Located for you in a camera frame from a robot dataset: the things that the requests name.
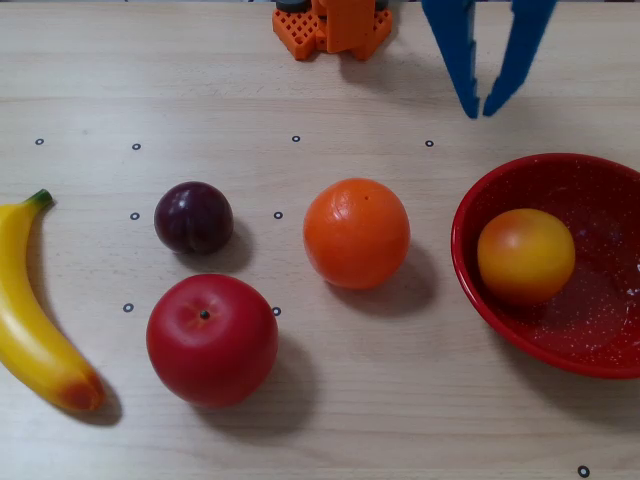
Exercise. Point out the dark purple plum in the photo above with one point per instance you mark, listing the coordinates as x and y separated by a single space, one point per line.
193 217

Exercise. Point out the orange fruit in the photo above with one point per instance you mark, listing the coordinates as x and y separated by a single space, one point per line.
356 235

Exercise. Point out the dark grey table clamp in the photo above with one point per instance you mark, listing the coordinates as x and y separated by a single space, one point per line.
291 4
382 3

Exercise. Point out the yellow orange peach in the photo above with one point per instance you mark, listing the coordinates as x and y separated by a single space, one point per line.
525 257

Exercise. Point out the red speckled bowl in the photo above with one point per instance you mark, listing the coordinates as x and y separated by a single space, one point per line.
600 325

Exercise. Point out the orange robot arm with base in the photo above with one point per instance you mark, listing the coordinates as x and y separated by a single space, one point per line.
350 25

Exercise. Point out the red apple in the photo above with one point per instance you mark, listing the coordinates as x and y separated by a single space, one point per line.
212 345

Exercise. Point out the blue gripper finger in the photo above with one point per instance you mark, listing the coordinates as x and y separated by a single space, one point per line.
525 45
455 45

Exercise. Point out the yellow banana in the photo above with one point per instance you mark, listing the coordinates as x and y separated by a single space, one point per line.
25 325

